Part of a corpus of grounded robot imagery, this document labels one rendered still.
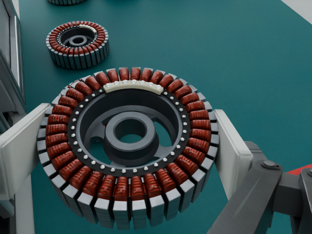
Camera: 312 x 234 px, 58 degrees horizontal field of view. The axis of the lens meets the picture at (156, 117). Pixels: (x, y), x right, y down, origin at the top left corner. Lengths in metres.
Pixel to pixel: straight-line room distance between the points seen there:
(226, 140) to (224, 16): 0.56
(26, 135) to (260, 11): 0.65
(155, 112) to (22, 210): 0.24
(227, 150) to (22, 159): 0.11
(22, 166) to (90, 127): 0.05
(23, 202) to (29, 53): 0.30
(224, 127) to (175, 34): 0.46
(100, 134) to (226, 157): 0.09
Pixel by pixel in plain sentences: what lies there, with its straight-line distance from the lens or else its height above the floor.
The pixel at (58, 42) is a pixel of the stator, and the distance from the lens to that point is 0.55.
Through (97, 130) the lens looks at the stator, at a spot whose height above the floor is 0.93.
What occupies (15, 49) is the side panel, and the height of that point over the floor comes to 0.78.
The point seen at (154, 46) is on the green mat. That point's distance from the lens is 0.58.
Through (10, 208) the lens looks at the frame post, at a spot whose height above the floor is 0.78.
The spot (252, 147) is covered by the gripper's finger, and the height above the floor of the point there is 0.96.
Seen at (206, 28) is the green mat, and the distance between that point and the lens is 0.64.
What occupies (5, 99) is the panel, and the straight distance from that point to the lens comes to 0.45.
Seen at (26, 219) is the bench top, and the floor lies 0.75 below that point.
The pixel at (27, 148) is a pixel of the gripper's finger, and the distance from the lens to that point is 0.17.
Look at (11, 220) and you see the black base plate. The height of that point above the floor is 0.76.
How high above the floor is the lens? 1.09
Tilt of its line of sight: 50 degrees down
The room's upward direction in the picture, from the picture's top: 2 degrees clockwise
